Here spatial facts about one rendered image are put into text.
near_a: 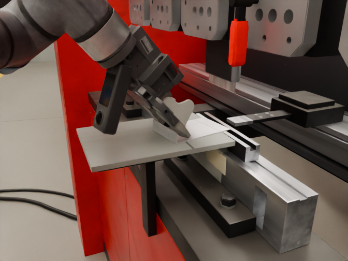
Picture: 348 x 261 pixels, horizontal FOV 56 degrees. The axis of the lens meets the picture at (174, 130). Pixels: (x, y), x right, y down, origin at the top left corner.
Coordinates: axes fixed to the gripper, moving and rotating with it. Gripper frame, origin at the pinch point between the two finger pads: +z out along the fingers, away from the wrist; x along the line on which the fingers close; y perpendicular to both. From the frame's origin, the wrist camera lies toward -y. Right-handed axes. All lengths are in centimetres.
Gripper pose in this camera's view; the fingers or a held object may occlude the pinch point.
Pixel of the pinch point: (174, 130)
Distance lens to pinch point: 62.6
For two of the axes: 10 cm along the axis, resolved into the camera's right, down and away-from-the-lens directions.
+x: -5.4, -3.1, 7.8
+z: 5.4, 5.8, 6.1
